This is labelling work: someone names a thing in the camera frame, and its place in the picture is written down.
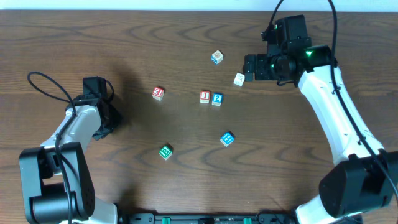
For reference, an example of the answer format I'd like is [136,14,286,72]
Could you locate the green letter B block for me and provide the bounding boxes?
[159,144,173,160]

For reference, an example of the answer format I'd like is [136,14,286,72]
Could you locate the blue number 2 block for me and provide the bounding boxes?
[211,93,223,106]

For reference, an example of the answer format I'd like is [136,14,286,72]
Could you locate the plain white picture block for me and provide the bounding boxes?
[233,73,245,86]

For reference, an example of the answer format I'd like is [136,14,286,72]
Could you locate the blue-edged picture block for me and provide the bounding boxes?
[211,50,224,65]

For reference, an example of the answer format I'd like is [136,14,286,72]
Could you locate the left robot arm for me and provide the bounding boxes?
[19,77,122,223]

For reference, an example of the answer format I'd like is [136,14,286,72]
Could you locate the blue plus sign block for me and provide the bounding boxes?
[220,132,234,147]

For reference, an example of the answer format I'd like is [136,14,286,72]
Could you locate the red letter E block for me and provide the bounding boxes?
[152,87,165,101]

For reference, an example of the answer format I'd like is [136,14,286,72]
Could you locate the red letter I block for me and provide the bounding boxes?
[200,91,211,103]

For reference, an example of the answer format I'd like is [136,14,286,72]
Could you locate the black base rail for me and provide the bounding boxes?
[118,213,298,224]

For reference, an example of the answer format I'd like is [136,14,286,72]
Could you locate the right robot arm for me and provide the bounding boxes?
[243,15,397,223]

